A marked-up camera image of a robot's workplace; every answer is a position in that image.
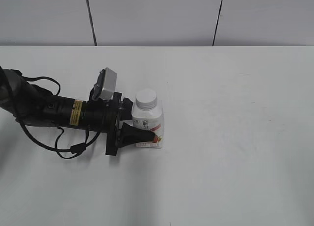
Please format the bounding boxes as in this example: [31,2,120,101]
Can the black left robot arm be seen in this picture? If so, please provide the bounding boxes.
[0,68,157,158]

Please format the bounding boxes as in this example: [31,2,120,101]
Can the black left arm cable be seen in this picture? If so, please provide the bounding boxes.
[7,75,104,159]

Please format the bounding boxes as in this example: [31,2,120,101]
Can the white bottle cap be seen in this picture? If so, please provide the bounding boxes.
[135,88,157,110]

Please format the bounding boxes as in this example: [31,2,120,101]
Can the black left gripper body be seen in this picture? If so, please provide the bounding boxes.
[83,92,122,156]

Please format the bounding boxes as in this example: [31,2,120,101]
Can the white strawberry yogurt bottle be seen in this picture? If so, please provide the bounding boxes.
[132,100,164,148]

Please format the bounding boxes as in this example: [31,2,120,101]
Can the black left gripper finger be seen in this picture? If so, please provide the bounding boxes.
[117,123,156,148]
[120,97,133,121]

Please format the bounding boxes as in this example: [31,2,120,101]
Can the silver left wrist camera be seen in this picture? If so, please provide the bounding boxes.
[92,67,117,101]

